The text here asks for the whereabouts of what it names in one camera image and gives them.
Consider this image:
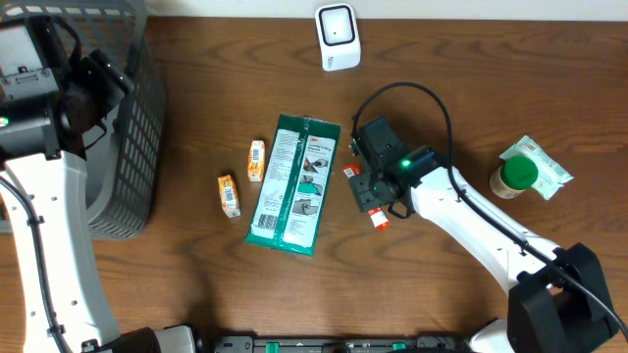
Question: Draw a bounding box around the red white tube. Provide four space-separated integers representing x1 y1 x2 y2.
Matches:
343 163 391 230

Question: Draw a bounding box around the green wipes package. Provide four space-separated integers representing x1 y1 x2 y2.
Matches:
245 115 341 256

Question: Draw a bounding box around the orange small box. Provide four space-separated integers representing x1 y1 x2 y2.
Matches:
247 140 265 182
218 175 240 218

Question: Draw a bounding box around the green lid cream jar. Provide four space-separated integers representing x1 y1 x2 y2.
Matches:
490 155 539 199

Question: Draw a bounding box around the pale green tissue pack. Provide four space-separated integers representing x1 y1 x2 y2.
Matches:
499 135 573 200

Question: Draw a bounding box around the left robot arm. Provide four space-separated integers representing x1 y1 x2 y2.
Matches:
1 15 199 353

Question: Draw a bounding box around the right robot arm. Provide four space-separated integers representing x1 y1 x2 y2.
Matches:
349 113 627 352

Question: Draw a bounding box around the white barcode scanner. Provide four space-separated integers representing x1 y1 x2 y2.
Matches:
314 3 361 72

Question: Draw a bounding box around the grey plastic basket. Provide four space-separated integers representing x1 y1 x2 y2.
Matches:
1 0 167 240

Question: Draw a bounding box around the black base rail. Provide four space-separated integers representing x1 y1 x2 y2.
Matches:
212 335 472 353

